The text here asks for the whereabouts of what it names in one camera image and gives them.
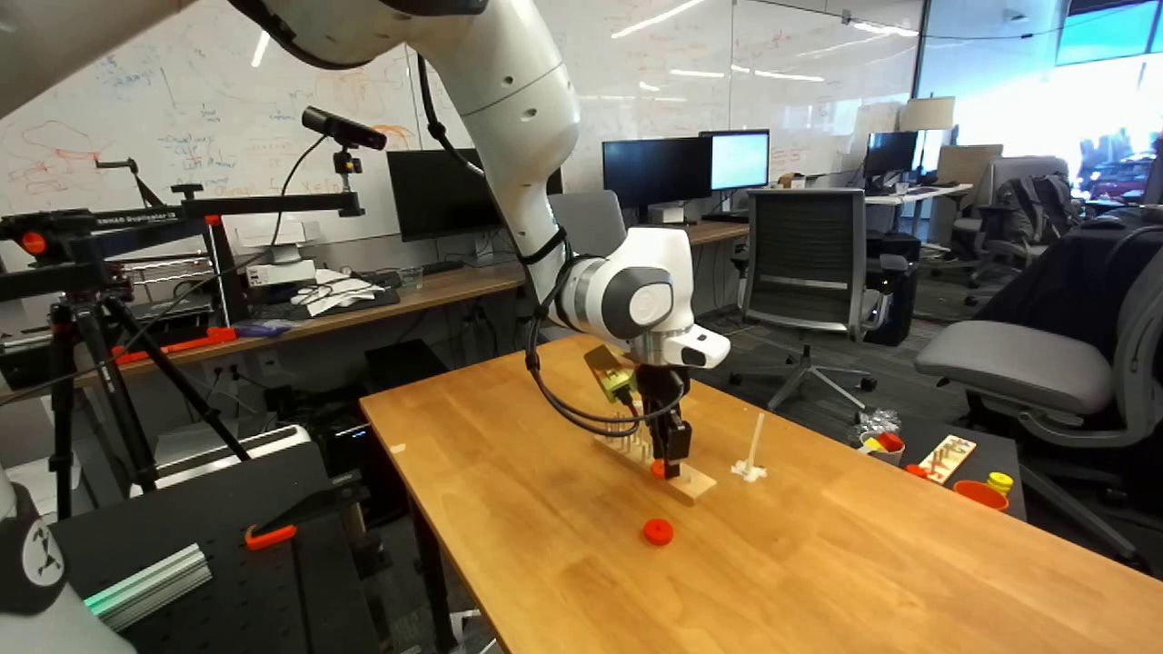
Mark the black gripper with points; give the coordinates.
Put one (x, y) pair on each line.
(669, 433)

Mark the orange disc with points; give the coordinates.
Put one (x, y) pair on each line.
(659, 471)
(659, 532)

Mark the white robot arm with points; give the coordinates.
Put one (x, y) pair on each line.
(518, 103)

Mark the wooden peg rack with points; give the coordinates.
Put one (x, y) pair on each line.
(636, 452)

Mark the clear plastic stand far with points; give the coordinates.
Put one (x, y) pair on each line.
(750, 467)

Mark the black mesh office chair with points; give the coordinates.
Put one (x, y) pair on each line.
(809, 278)

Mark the computer monitor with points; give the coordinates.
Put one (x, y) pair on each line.
(734, 161)

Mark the orange cup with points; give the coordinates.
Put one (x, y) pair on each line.
(981, 496)

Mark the grey office chair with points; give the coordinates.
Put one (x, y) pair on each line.
(1065, 364)

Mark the black camera tripod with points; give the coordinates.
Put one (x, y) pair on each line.
(87, 311)

